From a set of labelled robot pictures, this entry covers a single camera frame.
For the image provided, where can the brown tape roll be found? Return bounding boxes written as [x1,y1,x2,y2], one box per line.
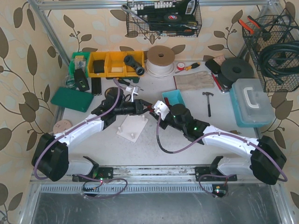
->
[105,87,118,96]

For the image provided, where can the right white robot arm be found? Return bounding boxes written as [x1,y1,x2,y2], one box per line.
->
[149,101,288,185]

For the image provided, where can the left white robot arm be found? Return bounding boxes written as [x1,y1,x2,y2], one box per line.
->
[31,80,152,182]

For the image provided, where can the red springs in tray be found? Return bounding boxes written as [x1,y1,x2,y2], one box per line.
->
[164,98,170,106]

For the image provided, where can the blue plastic tray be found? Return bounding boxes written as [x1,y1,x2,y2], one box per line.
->
[162,90,185,106]

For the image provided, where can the small claw hammer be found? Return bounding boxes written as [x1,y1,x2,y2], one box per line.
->
[202,92,214,117]

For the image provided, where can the black pipe fitting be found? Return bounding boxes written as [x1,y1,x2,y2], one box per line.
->
[124,55,145,76]

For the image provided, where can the black ribbed bar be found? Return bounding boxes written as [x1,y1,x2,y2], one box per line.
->
[91,77,102,96]

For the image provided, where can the red white tape roll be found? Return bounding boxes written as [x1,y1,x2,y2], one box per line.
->
[177,62,185,71]

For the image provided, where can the beige work glove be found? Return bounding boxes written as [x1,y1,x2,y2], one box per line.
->
[174,71,214,91]

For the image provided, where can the black block in bin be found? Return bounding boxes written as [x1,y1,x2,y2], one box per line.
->
[93,60,105,73]

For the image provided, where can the yellow parts bin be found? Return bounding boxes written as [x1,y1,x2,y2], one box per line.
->
[87,51,145,78]

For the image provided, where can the black battery charger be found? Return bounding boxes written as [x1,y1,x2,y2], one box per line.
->
[73,69,90,91]

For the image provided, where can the green plastic case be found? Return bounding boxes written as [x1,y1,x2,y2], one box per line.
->
[50,87,94,112]

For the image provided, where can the black sanding block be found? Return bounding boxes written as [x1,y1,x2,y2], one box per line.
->
[205,55,226,74]

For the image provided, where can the green parts bin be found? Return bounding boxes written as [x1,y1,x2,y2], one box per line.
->
[69,52,90,76]

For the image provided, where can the round sanding disc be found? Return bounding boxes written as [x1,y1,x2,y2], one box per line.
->
[53,119,72,134]

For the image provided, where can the translucent teal storage box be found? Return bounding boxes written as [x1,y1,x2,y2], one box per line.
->
[229,78,275,128]

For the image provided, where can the black rubber disc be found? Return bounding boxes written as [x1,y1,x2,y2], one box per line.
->
[218,57,254,87]

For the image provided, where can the white peg base plate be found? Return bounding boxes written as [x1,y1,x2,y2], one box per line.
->
[116,115,149,143]

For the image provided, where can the white cable spool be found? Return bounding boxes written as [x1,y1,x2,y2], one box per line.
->
[145,45,176,78]

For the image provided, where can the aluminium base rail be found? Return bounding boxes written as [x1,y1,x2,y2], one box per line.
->
[30,164,257,194]

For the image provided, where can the red handled tool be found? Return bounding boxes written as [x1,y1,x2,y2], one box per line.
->
[211,72,230,93]

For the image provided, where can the top wire basket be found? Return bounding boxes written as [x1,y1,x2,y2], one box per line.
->
[121,0,202,39]

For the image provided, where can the wire basket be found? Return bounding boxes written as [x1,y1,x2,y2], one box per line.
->
[242,14,299,92]
[121,0,202,39]

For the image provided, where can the coiled black hose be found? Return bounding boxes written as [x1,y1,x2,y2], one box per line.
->
[258,14,299,80]

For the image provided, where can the orange handled pliers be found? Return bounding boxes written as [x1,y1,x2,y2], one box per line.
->
[238,15,261,35]

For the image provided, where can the right wire basket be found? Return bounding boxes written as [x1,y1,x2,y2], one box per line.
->
[242,14,299,92]

